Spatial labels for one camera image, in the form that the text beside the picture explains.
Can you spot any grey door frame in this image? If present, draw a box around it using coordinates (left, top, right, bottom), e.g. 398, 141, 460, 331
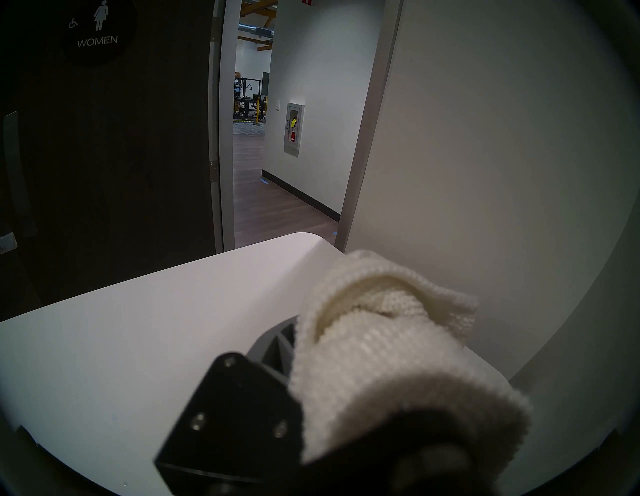
209, 0, 405, 253

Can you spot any black baseboard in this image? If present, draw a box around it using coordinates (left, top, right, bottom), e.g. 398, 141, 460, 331
261, 170, 342, 223

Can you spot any white terry cloth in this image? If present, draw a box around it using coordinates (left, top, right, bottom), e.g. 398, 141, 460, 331
290, 250, 533, 466

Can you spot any grey ceiling duct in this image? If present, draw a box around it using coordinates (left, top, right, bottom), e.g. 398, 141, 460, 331
237, 22, 275, 40

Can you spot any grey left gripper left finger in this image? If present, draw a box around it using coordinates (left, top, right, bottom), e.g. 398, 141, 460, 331
155, 320, 304, 496

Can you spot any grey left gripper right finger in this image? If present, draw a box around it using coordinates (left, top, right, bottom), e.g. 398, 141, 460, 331
300, 410, 501, 496

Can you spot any dark restroom door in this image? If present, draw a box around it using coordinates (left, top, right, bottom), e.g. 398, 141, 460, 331
0, 0, 217, 322

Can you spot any yellow and black machinery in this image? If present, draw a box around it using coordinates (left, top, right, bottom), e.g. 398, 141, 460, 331
232, 72, 269, 126

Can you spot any round women restroom sign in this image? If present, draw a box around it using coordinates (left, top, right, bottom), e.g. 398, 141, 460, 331
62, 0, 138, 66

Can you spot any grey fire extinguisher cabinet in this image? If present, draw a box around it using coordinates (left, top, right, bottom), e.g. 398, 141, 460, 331
283, 102, 305, 158

